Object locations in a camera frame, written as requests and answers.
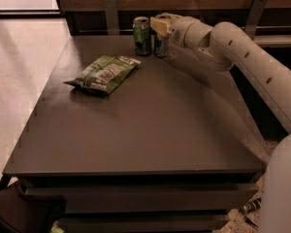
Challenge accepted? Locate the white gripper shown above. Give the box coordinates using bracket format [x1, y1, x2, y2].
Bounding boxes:
[150, 13, 200, 48]

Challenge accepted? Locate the silver blue redbull can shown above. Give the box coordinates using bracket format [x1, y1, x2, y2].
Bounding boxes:
[154, 33, 169, 57]

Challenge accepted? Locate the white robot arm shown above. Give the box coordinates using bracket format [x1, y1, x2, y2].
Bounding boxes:
[150, 14, 291, 233]

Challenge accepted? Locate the green soda can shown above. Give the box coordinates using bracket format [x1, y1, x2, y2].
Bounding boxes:
[133, 17, 151, 56]

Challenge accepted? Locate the green chip bag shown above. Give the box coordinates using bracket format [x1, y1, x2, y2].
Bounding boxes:
[65, 55, 141, 95]

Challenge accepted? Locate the grey side shelf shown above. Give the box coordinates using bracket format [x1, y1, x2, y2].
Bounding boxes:
[254, 35, 291, 48]

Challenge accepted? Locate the upper grey drawer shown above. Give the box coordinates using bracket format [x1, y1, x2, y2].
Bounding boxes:
[26, 183, 256, 214]

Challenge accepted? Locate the grey drawer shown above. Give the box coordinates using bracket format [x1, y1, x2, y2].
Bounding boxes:
[58, 215, 229, 233]
[26, 183, 256, 214]

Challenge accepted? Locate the striped cylindrical tool on floor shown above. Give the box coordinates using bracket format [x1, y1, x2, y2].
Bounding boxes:
[241, 198, 261, 215]

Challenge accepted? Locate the lower grey drawer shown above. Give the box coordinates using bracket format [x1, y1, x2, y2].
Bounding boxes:
[58, 215, 229, 233]

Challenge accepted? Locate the dark chair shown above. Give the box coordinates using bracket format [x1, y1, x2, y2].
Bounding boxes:
[0, 181, 66, 233]

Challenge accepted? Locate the left metal bracket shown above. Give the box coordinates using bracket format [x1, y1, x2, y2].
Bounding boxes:
[103, 0, 119, 35]

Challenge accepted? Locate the metal bracket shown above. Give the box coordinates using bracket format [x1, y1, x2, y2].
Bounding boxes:
[103, 0, 119, 35]
[244, 0, 268, 40]

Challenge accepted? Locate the right metal bracket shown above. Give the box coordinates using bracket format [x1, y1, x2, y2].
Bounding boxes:
[244, 0, 268, 40]

